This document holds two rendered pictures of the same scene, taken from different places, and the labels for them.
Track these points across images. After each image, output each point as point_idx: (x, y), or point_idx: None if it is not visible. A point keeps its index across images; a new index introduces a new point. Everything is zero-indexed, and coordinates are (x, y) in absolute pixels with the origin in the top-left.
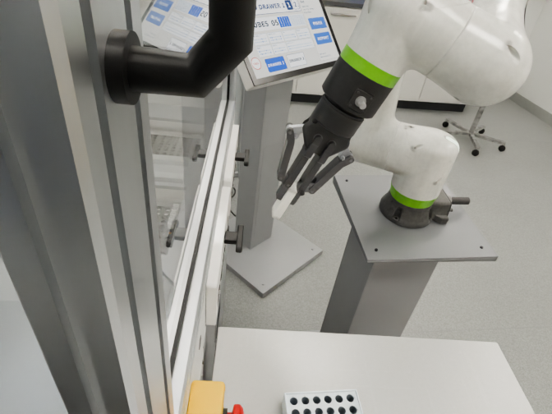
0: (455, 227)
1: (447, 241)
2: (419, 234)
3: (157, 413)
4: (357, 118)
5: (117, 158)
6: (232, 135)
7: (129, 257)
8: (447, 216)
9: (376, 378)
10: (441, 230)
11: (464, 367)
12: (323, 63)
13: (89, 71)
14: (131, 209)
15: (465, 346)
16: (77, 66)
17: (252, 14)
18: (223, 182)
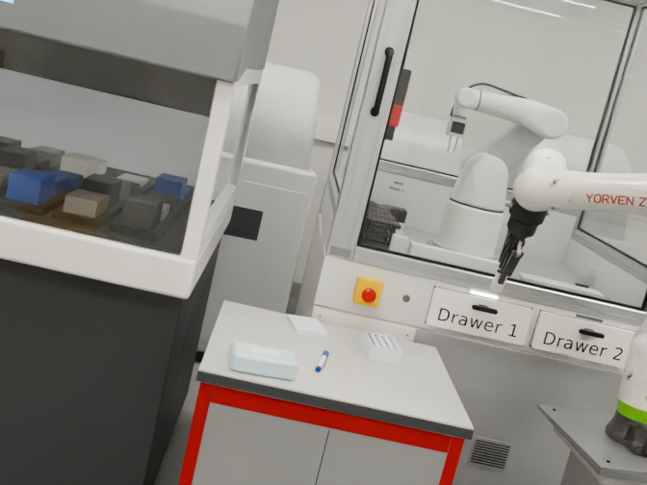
0: (634, 459)
1: (600, 446)
2: (599, 435)
3: (350, 198)
4: (514, 219)
5: (367, 121)
6: (611, 326)
7: (362, 140)
8: (639, 446)
9: (417, 375)
10: (619, 448)
11: (440, 405)
12: None
13: (366, 107)
14: (367, 133)
15: (461, 413)
16: (364, 105)
17: (376, 103)
18: (539, 314)
